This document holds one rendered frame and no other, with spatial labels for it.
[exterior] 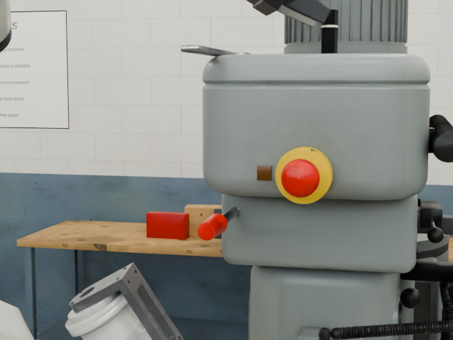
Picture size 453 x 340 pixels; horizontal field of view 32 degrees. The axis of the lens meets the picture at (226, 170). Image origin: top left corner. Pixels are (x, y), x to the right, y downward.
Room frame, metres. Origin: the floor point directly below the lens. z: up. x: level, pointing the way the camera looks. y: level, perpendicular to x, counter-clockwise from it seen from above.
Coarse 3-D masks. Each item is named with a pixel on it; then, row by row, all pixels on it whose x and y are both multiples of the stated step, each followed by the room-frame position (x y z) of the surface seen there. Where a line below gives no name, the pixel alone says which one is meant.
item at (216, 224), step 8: (232, 208) 0.95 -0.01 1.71; (216, 216) 0.87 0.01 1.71; (224, 216) 0.90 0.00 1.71; (232, 216) 0.92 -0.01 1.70; (208, 224) 0.83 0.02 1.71; (216, 224) 0.84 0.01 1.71; (224, 224) 0.87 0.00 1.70; (200, 232) 0.83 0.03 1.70; (208, 232) 0.83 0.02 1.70; (216, 232) 0.84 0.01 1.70
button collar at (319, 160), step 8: (288, 152) 0.83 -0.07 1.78; (296, 152) 0.83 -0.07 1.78; (304, 152) 0.83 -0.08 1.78; (312, 152) 0.83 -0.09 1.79; (320, 152) 0.83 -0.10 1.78; (280, 160) 0.84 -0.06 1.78; (288, 160) 0.83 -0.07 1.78; (312, 160) 0.83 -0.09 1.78; (320, 160) 0.82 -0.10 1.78; (328, 160) 0.84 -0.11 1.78; (280, 168) 0.83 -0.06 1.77; (320, 168) 0.82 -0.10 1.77; (328, 168) 0.82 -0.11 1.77; (280, 176) 0.83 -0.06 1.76; (320, 176) 0.82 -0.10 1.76; (328, 176) 0.82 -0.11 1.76; (280, 184) 0.83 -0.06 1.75; (320, 184) 0.82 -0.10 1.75; (328, 184) 0.82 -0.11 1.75; (320, 192) 0.82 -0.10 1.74; (296, 200) 0.83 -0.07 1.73; (304, 200) 0.83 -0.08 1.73; (312, 200) 0.83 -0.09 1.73
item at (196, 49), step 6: (186, 48) 0.82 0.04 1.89; (192, 48) 0.82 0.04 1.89; (198, 48) 0.82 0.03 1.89; (204, 48) 0.84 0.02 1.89; (210, 48) 0.87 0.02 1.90; (204, 54) 0.89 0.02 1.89; (210, 54) 0.89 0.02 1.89; (216, 54) 0.91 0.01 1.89; (222, 54) 0.93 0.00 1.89; (228, 54) 0.96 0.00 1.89; (234, 54) 1.00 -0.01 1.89; (240, 54) 1.02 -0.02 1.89
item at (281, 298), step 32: (256, 288) 1.01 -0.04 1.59; (288, 288) 0.98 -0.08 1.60; (320, 288) 0.97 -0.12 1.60; (352, 288) 0.97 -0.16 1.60; (384, 288) 0.97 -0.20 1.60; (256, 320) 1.01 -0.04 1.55; (288, 320) 0.98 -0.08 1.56; (320, 320) 0.97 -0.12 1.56; (352, 320) 0.96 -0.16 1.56; (384, 320) 0.97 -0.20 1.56
